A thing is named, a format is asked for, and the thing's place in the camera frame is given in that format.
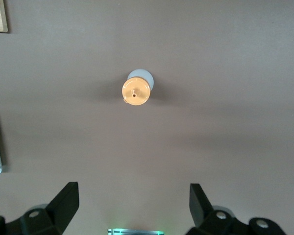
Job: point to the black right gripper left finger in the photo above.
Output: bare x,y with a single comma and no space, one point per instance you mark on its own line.
51,218

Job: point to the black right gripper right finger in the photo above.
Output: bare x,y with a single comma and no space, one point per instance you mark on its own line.
208,218

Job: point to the translucent sauce bottle orange cap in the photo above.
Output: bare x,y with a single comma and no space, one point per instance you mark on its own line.
136,94

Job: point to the brown table cover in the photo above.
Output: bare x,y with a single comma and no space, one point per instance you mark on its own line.
210,73

